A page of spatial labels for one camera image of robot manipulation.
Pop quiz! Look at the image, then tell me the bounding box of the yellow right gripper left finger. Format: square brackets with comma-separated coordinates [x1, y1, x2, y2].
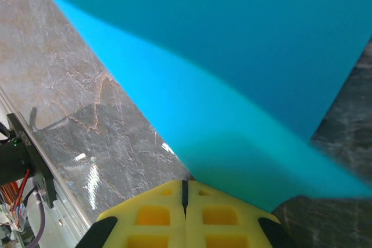
[74, 179, 187, 248]

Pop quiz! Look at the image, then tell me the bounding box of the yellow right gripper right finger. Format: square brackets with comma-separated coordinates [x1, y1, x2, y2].
[185, 180, 300, 248]

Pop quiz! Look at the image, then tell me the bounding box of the blue square paper sheet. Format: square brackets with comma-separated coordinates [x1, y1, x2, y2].
[30, 0, 372, 213]

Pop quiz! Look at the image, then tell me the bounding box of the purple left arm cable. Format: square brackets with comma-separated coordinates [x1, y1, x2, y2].
[30, 206, 47, 248]

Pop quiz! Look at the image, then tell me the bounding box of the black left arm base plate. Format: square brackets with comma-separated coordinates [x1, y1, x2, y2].
[5, 113, 56, 209]

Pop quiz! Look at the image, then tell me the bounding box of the red wire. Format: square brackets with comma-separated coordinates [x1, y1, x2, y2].
[11, 168, 31, 225]

